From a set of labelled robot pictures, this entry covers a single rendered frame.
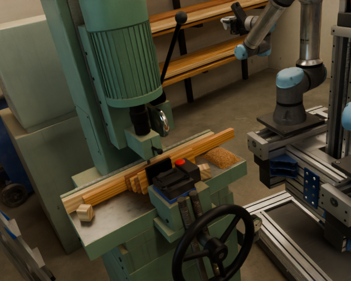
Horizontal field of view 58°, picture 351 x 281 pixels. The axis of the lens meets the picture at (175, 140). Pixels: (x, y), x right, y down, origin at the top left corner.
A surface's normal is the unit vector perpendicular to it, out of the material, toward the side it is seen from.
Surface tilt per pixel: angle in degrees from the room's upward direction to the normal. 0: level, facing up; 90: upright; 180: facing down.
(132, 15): 90
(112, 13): 90
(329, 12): 90
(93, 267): 0
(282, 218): 0
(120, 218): 0
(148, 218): 90
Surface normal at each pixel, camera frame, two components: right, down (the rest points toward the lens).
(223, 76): 0.57, 0.30
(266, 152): 0.34, 0.40
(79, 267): -0.16, -0.87
